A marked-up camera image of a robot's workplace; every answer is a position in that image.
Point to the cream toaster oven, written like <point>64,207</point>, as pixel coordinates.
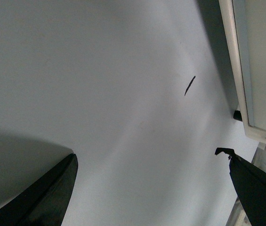
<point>245,28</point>

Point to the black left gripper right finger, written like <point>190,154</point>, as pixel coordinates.
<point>250,185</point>

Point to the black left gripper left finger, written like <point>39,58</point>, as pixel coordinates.
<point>44,203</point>

